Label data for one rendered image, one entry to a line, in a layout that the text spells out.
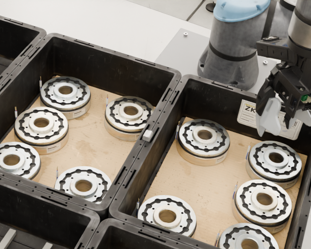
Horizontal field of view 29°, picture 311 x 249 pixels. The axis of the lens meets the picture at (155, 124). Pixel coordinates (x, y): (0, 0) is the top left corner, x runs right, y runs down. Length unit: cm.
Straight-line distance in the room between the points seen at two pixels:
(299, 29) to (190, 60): 64
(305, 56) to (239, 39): 45
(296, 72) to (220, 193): 28
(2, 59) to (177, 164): 48
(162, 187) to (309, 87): 34
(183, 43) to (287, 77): 64
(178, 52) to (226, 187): 51
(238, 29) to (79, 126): 42
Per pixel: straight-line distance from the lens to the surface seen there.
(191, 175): 117
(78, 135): 122
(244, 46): 141
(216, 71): 145
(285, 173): 118
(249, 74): 147
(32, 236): 106
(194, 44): 160
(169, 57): 155
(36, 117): 120
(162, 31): 175
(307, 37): 94
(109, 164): 116
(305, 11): 93
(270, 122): 105
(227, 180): 117
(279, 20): 138
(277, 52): 103
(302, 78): 99
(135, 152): 105
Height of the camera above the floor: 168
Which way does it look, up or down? 43 degrees down
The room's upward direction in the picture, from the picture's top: 8 degrees clockwise
